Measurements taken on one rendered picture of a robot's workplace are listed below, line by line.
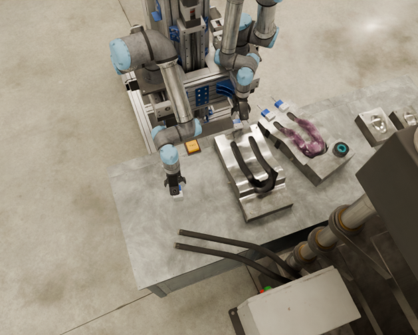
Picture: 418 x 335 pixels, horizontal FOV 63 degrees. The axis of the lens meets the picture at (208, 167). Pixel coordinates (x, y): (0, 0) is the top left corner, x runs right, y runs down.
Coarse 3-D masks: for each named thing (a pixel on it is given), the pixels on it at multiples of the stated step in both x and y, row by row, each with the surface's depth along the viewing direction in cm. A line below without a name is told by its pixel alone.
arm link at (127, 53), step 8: (144, 32) 133; (120, 40) 131; (128, 40) 131; (136, 40) 131; (144, 40) 131; (112, 48) 131; (120, 48) 130; (128, 48) 130; (136, 48) 131; (144, 48) 132; (112, 56) 138; (120, 56) 130; (128, 56) 131; (136, 56) 132; (144, 56) 134; (152, 56) 135; (120, 64) 133; (128, 64) 134; (136, 64) 136; (120, 72) 173
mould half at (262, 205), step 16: (224, 144) 191; (240, 144) 191; (224, 160) 187; (256, 160) 187; (272, 160) 185; (240, 176) 179; (256, 176) 178; (240, 192) 174; (272, 192) 182; (256, 208) 178; (272, 208) 178
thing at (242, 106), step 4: (240, 100) 178; (244, 100) 178; (240, 104) 178; (244, 104) 178; (240, 108) 178; (244, 108) 179; (240, 112) 178; (244, 112) 179; (248, 112) 179; (240, 116) 179; (244, 116) 178; (248, 116) 179
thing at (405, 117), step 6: (402, 108) 205; (408, 108) 205; (390, 114) 208; (396, 114) 204; (402, 114) 204; (408, 114) 205; (414, 114) 204; (396, 120) 204; (402, 120) 202; (408, 120) 204; (414, 120) 203; (396, 126) 206; (402, 126) 201; (408, 126) 200
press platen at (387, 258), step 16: (336, 208) 107; (336, 224) 105; (368, 224) 105; (352, 240) 103; (368, 240) 103; (384, 240) 103; (368, 256) 101; (384, 256) 101; (400, 256) 101; (384, 272) 100; (400, 272) 99; (400, 288) 97; (416, 288) 97; (400, 304) 99; (416, 304) 95; (416, 320) 94
